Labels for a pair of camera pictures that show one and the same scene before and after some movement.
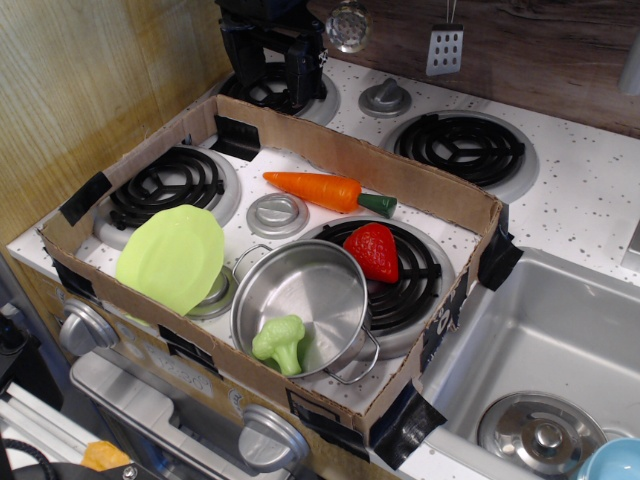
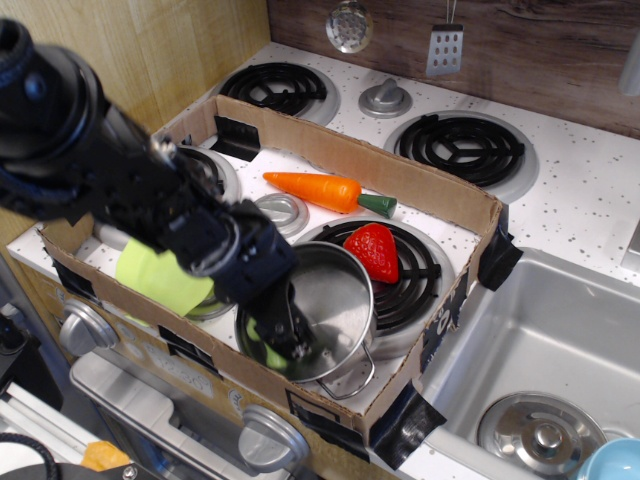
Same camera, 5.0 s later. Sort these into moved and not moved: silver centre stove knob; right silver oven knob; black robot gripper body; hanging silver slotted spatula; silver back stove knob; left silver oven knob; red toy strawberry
Moved: black robot gripper body
Not moved: silver back stove knob; hanging silver slotted spatula; left silver oven knob; right silver oven knob; red toy strawberry; silver centre stove knob
